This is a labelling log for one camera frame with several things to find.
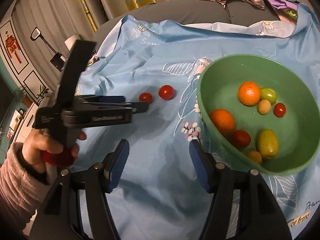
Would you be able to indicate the yellow-green lemon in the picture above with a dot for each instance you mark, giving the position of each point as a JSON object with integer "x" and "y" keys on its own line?
{"x": 267, "y": 144}

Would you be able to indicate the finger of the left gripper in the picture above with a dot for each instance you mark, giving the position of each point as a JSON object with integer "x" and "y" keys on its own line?
{"x": 100, "y": 99}
{"x": 137, "y": 107}

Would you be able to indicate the green tomato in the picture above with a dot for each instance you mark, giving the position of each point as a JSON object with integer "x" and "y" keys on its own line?
{"x": 268, "y": 94}

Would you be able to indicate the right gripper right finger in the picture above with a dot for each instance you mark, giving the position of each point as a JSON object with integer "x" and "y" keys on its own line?
{"x": 260, "y": 216}

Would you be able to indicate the large orange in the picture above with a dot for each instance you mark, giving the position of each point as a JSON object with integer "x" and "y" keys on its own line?
{"x": 224, "y": 121}

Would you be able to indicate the red gripper handle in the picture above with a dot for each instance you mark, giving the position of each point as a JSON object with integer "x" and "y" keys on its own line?
{"x": 63, "y": 159}

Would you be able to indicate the grey sofa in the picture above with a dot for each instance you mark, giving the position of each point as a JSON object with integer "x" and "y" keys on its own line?
{"x": 199, "y": 11}

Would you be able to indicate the red Chinese knot decoration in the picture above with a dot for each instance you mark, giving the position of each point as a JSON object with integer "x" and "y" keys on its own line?
{"x": 12, "y": 47}

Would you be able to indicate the blue floral cloth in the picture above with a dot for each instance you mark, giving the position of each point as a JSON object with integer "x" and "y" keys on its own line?
{"x": 158, "y": 196}

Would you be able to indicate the orange mandarin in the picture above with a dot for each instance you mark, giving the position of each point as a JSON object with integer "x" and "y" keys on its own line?
{"x": 249, "y": 93}

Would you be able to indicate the black stand with mirror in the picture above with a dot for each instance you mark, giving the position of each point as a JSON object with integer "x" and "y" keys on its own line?
{"x": 58, "y": 60}

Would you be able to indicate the white lamp shade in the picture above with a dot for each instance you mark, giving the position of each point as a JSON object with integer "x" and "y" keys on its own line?
{"x": 69, "y": 42}

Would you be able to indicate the person left hand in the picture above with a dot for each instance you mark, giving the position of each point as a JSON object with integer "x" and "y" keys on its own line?
{"x": 36, "y": 142}

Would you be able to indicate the grey curtain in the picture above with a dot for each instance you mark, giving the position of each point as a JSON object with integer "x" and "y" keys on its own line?
{"x": 59, "y": 20}

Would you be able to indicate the small yellow-orange fruit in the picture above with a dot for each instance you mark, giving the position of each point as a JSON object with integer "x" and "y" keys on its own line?
{"x": 255, "y": 156}

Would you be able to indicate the small tan round fruit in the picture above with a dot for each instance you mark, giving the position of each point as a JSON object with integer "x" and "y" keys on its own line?
{"x": 264, "y": 106}

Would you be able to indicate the red cherry tomato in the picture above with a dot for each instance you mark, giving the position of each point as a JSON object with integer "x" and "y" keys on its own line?
{"x": 146, "y": 97}
{"x": 166, "y": 92}

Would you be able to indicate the pink sleeve forearm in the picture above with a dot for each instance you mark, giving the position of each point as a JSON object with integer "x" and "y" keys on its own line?
{"x": 22, "y": 188}

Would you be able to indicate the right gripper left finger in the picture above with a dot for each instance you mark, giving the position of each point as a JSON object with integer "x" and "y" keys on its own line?
{"x": 59, "y": 216}

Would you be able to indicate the green plastic bowl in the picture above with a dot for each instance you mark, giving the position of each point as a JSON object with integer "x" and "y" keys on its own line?
{"x": 297, "y": 131}

